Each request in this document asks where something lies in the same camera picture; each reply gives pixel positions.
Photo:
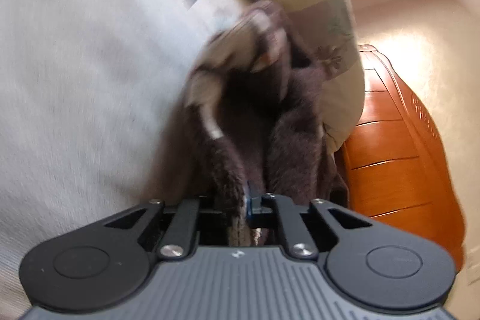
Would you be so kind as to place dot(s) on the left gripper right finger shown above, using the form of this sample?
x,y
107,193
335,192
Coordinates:
x,y
279,215

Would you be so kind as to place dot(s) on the floral beige pillow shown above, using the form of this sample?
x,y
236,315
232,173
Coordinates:
x,y
327,28

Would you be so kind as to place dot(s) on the patchwork pastel bed sheet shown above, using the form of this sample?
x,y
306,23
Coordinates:
x,y
91,113

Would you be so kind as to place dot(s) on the orange wooden headboard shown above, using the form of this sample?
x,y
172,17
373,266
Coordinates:
x,y
394,161

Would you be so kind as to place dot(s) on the dark brown knit sweater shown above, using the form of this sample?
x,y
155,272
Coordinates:
x,y
251,111

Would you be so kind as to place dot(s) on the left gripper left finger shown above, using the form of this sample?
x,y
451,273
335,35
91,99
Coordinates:
x,y
179,239

